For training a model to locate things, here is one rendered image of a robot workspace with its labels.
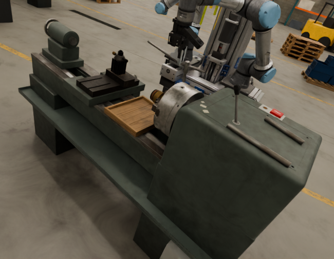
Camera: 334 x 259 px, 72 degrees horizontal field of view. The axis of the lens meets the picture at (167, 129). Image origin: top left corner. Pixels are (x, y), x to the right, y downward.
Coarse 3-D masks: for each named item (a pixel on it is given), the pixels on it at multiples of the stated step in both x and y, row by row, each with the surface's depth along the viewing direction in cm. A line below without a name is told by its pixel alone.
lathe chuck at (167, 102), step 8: (176, 88) 122; (192, 88) 125; (168, 96) 120; (176, 96) 119; (160, 104) 121; (168, 104) 119; (160, 112) 122; (168, 112) 119; (160, 120) 123; (160, 128) 128
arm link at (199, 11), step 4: (196, 8) 174; (200, 8) 173; (204, 8) 175; (196, 12) 175; (200, 12) 175; (196, 16) 176; (200, 16) 178; (196, 20) 178; (200, 20) 181; (192, 24) 179; (196, 24) 180; (196, 28) 181
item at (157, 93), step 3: (153, 90) 139; (156, 90) 138; (159, 90) 138; (153, 93) 138; (156, 93) 137; (159, 93) 136; (162, 93) 136; (150, 96) 139; (153, 96) 138; (156, 96) 136; (159, 96) 135; (162, 96) 136; (153, 99) 138
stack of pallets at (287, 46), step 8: (288, 40) 917; (296, 40) 880; (304, 40) 844; (312, 40) 899; (288, 48) 870; (296, 48) 902; (304, 48) 859; (312, 48) 913; (320, 48) 853; (288, 56) 888; (296, 56) 877; (304, 56) 903; (312, 56) 864
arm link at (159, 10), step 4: (164, 0) 164; (168, 0) 163; (172, 0) 162; (176, 0) 162; (156, 4) 164; (160, 4) 163; (164, 4) 165; (168, 4) 164; (172, 4) 165; (156, 8) 165; (160, 8) 165; (164, 8) 166; (168, 8) 167; (156, 12) 168; (160, 12) 166
